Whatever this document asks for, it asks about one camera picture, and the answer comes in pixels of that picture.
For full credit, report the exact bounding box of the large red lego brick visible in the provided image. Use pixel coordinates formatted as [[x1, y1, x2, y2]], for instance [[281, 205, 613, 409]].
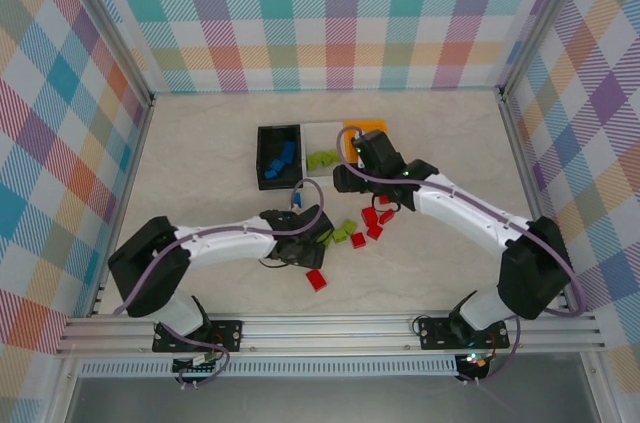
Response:
[[305, 268, 330, 292]]

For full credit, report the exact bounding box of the white plastic container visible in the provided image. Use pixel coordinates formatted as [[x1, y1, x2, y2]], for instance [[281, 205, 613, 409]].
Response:
[[298, 120, 351, 187]]

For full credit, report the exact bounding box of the orange plastic container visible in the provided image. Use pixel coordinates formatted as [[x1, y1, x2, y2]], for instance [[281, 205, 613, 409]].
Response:
[[342, 117, 390, 170]]

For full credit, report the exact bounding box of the black plastic container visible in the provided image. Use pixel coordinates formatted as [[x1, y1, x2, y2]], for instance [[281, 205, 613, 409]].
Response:
[[256, 124, 307, 193]]

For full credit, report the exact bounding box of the grey metal shelf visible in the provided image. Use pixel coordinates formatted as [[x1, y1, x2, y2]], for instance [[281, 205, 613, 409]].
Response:
[[64, 375, 601, 423]]

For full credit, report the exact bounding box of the circuit board with lights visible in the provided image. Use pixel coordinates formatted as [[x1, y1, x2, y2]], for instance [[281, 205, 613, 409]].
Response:
[[462, 352, 494, 374]]

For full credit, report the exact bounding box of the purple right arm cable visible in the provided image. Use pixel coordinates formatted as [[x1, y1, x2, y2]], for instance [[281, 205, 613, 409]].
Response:
[[337, 125, 587, 387]]

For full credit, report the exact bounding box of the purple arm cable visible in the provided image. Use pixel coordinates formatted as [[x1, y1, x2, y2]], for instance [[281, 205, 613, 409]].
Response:
[[113, 179, 329, 389], [337, 125, 587, 387]]

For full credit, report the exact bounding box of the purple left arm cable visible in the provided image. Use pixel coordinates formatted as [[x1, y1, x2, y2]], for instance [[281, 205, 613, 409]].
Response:
[[113, 179, 329, 389]]

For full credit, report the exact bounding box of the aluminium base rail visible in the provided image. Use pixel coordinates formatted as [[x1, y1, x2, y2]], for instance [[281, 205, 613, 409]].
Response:
[[54, 315, 609, 357]]

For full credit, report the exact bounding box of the grey slotted cable duct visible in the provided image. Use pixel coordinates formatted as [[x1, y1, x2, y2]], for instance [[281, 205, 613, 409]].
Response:
[[79, 356, 459, 378]]

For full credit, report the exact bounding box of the aluminium side rail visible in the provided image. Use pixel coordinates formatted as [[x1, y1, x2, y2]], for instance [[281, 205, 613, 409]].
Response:
[[497, 90, 576, 314], [87, 92, 157, 319]]

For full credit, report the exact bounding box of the aluminium frame post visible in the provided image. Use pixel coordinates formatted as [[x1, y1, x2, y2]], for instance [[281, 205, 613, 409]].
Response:
[[497, 0, 599, 102], [52, 0, 156, 104]]

